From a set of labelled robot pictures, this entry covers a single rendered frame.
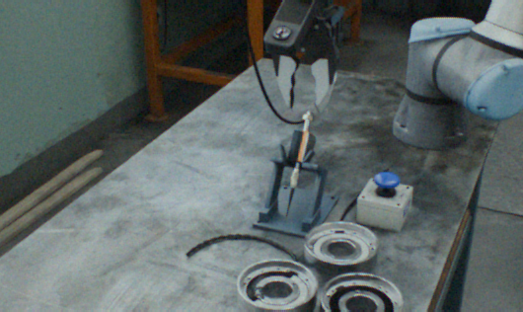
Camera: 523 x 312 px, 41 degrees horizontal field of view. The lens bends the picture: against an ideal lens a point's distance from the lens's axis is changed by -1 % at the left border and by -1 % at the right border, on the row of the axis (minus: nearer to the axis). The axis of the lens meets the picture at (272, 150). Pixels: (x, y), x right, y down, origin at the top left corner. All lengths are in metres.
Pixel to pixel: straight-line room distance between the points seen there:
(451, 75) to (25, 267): 0.75
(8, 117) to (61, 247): 1.70
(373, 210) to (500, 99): 0.29
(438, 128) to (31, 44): 1.82
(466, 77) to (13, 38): 1.88
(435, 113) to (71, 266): 0.71
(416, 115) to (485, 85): 0.21
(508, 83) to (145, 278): 0.65
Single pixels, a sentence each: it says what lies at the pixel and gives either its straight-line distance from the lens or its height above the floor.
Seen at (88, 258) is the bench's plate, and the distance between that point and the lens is 1.08.
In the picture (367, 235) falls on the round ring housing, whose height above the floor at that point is 0.83.
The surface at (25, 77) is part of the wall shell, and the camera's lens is 2.81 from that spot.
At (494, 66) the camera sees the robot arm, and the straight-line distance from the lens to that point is 1.20.
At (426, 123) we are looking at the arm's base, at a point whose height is 0.85.
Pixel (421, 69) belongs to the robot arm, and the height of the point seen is 0.95.
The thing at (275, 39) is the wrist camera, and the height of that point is 1.11.
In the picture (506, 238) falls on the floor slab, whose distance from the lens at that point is 2.63.
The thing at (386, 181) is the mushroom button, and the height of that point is 0.87.
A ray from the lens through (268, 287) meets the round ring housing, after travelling 0.96.
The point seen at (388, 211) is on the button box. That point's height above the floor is 0.83.
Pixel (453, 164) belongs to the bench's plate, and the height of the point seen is 0.80.
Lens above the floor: 1.42
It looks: 28 degrees down
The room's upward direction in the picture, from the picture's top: straight up
